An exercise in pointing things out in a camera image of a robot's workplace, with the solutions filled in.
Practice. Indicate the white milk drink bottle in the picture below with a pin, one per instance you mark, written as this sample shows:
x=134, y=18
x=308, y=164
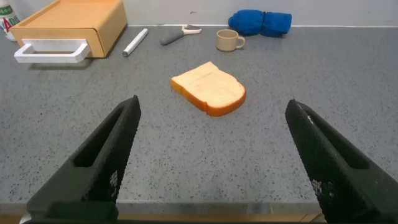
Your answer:
x=7, y=18

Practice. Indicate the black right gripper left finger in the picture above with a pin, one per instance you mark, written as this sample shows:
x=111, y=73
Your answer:
x=99, y=161

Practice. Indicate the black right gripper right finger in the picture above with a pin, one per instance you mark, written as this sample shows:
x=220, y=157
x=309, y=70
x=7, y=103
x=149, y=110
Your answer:
x=339, y=174

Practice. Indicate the white bread slice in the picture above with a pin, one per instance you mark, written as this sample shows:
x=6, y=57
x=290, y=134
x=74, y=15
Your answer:
x=211, y=88

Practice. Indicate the beige mug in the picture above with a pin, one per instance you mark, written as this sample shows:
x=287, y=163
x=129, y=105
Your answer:
x=227, y=40

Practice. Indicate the yellow drawer cabinet case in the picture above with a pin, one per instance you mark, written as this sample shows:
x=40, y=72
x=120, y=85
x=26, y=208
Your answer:
x=93, y=12

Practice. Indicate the white marker pen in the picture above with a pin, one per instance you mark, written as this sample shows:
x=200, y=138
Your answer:
x=135, y=42

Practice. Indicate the blue rolled towel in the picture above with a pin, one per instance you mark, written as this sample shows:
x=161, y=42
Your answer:
x=248, y=21

